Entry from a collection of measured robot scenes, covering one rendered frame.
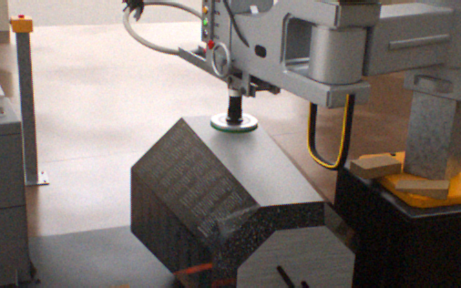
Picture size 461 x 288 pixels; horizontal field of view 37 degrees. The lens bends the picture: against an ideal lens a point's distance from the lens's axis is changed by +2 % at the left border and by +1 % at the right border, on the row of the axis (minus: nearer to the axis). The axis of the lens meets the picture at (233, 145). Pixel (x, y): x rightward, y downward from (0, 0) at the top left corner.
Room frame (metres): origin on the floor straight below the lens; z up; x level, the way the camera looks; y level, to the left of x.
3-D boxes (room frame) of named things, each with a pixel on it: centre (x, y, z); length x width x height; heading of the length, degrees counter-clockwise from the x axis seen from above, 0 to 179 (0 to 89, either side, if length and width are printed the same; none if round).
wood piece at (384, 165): (2.77, -0.62, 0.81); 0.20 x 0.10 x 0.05; 119
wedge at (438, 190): (2.60, -0.78, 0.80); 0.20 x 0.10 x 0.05; 69
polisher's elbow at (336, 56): (2.43, -0.35, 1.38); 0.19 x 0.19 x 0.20
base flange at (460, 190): (2.82, -0.87, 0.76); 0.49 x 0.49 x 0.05; 21
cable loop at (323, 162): (2.42, -0.35, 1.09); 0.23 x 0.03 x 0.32; 32
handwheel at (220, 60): (2.82, 0.04, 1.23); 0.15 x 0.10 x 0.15; 32
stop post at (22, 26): (4.25, 1.33, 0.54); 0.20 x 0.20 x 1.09; 21
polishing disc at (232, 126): (2.98, 0.00, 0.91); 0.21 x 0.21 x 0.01
